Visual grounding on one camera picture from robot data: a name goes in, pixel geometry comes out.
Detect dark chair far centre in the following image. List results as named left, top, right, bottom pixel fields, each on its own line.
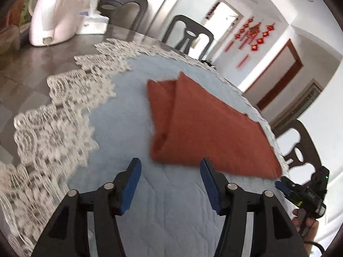
left=162, top=15, right=214, bottom=61

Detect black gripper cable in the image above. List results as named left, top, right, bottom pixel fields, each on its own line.
left=303, top=240, right=326, bottom=255

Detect dark chair far left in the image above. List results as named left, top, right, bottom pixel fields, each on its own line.
left=96, top=0, right=148, bottom=31

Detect light blue quilted table mat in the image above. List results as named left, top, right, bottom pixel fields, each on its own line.
left=68, top=54, right=286, bottom=256

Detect dark chair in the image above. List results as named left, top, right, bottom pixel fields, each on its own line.
left=96, top=0, right=148, bottom=31
left=162, top=15, right=214, bottom=61
left=274, top=120, right=322, bottom=185

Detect brown wooden door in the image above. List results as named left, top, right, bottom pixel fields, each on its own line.
left=244, top=39, right=304, bottom=110

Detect red Chinese knot decorations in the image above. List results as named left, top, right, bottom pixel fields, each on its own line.
left=224, top=16, right=275, bottom=53

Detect rust orange knit sweater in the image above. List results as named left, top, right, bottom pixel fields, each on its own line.
left=146, top=73, right=282, bottom=179

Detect pink white electric kettle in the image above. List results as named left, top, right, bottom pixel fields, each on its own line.
left=29, top=0, right=83, bottom=47

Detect white tissue box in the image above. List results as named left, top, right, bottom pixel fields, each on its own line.
left=76, top=0, right=109, bottom=35

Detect white lace tablecloth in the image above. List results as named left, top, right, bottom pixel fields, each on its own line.
left=1, top=38, right=277, bottom=256

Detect person's right hand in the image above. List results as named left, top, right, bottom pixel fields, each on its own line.
left=292, top=209, right=319, bottom=241

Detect dark chair right side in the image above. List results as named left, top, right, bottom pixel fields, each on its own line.
left=274, top=120, right=322, bottom=185

